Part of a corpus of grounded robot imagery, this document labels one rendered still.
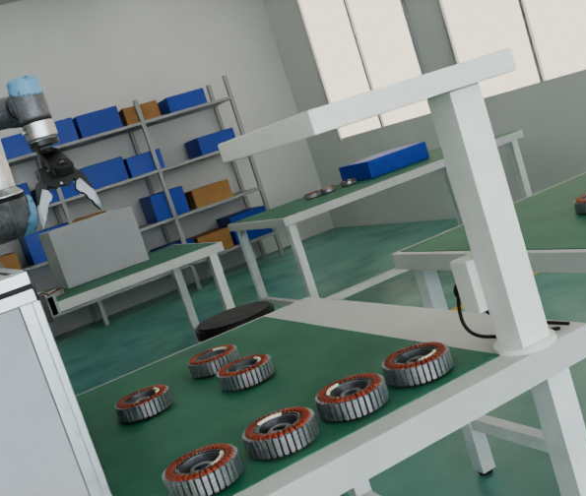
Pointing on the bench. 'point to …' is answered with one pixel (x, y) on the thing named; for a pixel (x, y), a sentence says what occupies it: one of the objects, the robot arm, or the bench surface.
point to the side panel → (65, 399)
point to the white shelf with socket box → (489, 286)
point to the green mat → (243, 401)
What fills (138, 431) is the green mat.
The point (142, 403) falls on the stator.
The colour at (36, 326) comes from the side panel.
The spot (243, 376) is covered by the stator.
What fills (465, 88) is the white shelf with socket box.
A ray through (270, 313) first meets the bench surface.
